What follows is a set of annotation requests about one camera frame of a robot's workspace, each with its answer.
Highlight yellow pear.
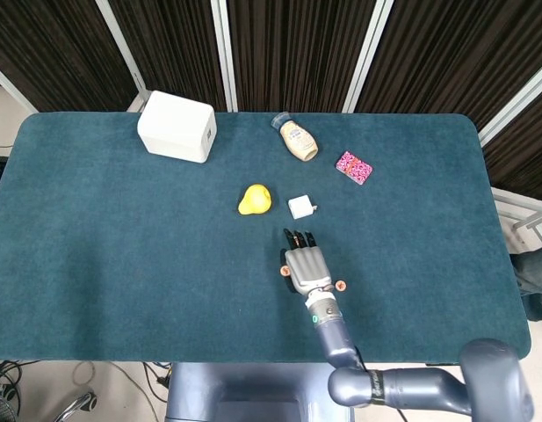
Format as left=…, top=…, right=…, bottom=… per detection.
left=237, top=184, right=273, bottom=216

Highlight white partition frame post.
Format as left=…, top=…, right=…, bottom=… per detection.
left=0, top=59, right=38, bottom=115
left=210, top=0, right=237, bottom=113
left=343, top=0, right=394, bottom=113
left=476, top=65, right=542, bottom=149
left=94, top=0, right=151, bottom=105

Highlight pink patterned card deck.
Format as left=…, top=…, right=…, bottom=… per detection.
left=335, top=150, right=374, bottom=186

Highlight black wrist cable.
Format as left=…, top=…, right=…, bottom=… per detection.
left=351, top=346, right=369, bottom=374

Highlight black wire mesh fan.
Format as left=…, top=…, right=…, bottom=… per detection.
left=0, top=393, right=19, bottom=422

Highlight dark brown ribbed partition panel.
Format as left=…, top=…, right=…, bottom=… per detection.
left=0, top=0, right=138, bottom=113
left=356, top=0, right=542, bottom=133
left=107, top=0, right=231, bottom=113
left=481, top=90, right=542, bottom=201
left=226, top=0, right=379, bottom=114

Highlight beige squeeze sauce bottle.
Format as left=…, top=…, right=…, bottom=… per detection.
left=271, top=112, right=320, bottom=163

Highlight person in blue jeans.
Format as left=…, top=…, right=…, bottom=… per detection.
left=509, top=244, right=542, bottom=322

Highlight blue-grey robot torso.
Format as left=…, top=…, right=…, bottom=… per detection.
left=164, top=362, right=355, bottom=422

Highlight black printed arm strap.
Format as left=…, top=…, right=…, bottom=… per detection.
left=367, top=368, right=388, bottom=408

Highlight chrome chair leg with caster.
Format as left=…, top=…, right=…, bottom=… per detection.
left=54, top=389, right=98, bottom=422

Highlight white cube wall charger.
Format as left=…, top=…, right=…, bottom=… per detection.
left=287, top=194, right=320, bottom=220

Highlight white rounded plastic box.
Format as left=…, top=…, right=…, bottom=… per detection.
left=136, top=90, right=218, bottom=164

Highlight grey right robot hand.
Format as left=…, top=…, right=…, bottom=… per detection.
left=278, top=227, right=336, bottom=296

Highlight black power cable with plug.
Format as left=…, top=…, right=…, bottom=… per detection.
left=141, top=360, right=173, bottom=399

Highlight teal velvet tablecloth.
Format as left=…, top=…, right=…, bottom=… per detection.
left=0, top=112, right=533, bottom=366

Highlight grey metal frame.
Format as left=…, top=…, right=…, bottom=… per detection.
left=491, top=186, right=542, bottom=247

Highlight black floor cable bundle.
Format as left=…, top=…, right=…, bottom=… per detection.
left=0, top=359, right=41, bottom=401

